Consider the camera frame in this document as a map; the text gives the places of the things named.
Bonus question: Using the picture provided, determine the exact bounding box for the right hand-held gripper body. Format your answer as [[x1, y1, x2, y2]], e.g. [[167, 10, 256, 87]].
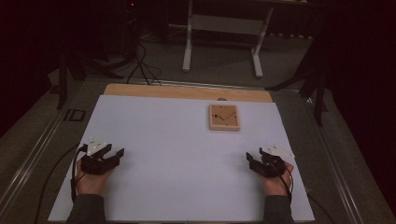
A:
[[253, 143, 295, 179]]

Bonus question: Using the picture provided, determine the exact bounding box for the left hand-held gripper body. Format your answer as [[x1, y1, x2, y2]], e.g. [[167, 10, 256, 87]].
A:
[[79, 135, 120, 175]]

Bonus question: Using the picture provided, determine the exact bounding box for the wooden picture frame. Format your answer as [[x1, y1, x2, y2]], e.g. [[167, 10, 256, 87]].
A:
[[208, 104, 241, 132]]

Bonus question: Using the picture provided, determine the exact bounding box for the person's right hand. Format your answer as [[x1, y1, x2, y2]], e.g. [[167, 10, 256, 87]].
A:
[[261, 161, 295, 197]]

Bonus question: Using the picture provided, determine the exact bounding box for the person's left hand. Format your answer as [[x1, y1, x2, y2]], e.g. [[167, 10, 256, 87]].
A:
[[75, 160, 115, 197]]

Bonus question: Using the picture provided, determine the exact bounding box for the black floor socket plate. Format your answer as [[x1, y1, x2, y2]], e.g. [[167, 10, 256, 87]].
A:
[[64, 108, 87, 122]]

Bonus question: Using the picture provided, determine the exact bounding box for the black tripod stand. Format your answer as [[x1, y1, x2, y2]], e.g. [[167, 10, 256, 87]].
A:
[[265, 59, 330, 127], [55, 46, 125, 110]]

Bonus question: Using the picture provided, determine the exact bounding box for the power strip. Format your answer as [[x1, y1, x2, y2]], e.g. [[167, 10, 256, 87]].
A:
[[270, 32, 314, 41]]

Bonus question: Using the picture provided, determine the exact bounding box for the white metal stand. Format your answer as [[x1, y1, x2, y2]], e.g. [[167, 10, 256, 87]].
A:
[[182, 0, 275, 78]]

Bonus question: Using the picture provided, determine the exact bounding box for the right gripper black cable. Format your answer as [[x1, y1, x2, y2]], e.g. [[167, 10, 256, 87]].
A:
[[270, 161, 294, 203]]

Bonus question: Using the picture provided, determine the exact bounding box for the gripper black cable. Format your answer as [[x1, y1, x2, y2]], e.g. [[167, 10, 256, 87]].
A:
[[270, 161, 294, 203], [70, 143, 89, 203]]

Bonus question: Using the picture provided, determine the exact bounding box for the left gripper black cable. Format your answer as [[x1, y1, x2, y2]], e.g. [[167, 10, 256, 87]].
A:
[[70, 143, 89, 203]]

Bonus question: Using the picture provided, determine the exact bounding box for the thin black floor cable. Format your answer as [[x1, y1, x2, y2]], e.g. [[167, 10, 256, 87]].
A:
[[306, 193, 336, 224], [33, 143, 80, 224]]

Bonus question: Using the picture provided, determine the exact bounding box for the aluminium floor rail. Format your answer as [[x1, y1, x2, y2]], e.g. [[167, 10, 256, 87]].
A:
[[0, 80, 83, 213], [303, 96, 365, 224], [136, 78, 300, 92]]

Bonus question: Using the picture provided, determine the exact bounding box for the bundle of black cables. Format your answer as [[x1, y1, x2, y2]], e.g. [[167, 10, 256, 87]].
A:
[[125, 40, 163, 87]]

